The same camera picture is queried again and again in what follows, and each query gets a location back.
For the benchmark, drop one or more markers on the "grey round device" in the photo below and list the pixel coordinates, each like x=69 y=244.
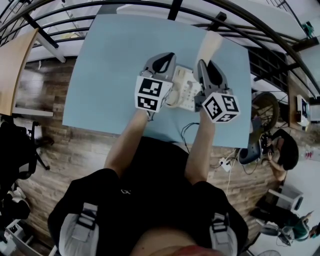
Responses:
x=250 y=155

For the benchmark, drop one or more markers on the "white cabinet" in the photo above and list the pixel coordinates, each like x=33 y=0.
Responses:
x=17 y=242

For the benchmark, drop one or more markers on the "black office chair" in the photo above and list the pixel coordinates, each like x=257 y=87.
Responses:
x=15 y=150

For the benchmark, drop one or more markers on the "person's black shirt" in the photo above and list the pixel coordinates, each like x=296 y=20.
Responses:
x=155 y=190

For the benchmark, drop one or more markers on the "white corded desk telephone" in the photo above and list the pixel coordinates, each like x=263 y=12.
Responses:
x=185 y=96

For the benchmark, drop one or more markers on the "brown round wicker chair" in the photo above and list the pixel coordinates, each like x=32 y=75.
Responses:
x=274 y=107

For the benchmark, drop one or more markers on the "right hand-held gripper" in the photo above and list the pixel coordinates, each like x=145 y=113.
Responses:
x=222 y=107

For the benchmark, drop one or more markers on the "person's right forearm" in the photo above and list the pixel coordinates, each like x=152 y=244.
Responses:
x=201 y=155

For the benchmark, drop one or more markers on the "light wooden desk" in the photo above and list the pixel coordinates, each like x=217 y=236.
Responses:
x=12 y=62

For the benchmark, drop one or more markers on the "white flat panel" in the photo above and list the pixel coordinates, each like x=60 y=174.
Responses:
x=303 y=110

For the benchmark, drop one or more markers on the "white box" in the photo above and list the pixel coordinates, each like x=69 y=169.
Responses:
x=287 y=198

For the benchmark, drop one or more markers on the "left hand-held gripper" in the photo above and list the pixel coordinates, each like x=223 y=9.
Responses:
x=150 y=93

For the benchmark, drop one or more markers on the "person's left forearm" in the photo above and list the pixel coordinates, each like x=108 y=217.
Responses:
x=127 y=145

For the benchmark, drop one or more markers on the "electric floor fan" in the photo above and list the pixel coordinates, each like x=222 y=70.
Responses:
x=268 y=253

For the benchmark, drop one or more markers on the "white power strip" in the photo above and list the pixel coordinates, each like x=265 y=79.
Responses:
x=225 y=165

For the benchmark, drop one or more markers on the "light blue table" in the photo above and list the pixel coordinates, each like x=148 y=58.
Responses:
x=105 y=82

